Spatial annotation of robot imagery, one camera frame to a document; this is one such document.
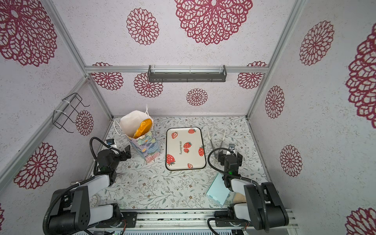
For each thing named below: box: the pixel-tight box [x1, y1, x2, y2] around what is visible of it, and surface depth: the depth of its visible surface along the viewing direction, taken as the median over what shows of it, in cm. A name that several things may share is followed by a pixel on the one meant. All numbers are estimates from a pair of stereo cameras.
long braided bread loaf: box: [133, 118, 153, 139], surface depth 85 cm
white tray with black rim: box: [165, 126, 207, 171], surface depth 102 cm
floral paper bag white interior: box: [119, 104, 161, 163], surface depth 87 cm
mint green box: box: [206, 172, 231, 206], surface depth 81 cm
